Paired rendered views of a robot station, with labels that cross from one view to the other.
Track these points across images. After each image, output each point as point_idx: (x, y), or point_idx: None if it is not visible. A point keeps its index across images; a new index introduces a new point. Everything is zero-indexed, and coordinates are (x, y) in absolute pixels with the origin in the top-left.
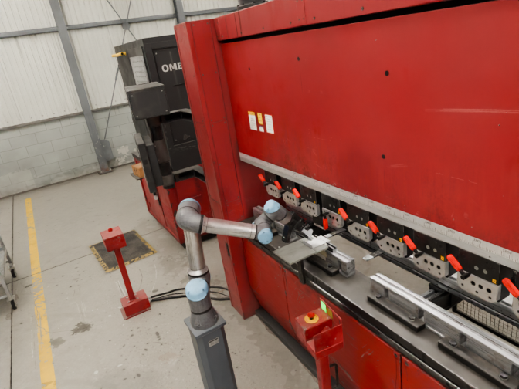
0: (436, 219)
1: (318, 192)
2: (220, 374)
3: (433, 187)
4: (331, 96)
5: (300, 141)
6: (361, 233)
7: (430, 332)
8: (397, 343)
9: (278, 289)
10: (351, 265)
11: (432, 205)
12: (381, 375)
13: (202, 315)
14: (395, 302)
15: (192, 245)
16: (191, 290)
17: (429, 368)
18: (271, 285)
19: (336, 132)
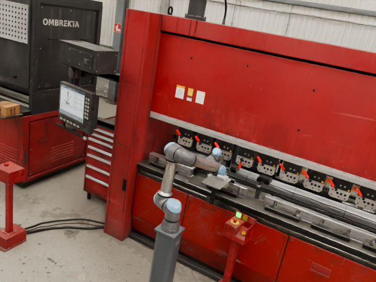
0: (324, 163)
1: (234, 145)
2: (172, 267)
3: (326, 147)
4: (269, 93)
5: (229, 113)
6: (268, 170)
7: (302, 221)
8: (288, 229)
9: None
10: (247, 190)
11: (323, 156)
12: (269, 251)
13: (176, 223)
14: (281, 209)
15: (172, 174)
16: (174, 205)
17: (308, 238)
18: None
19: (266, 112)
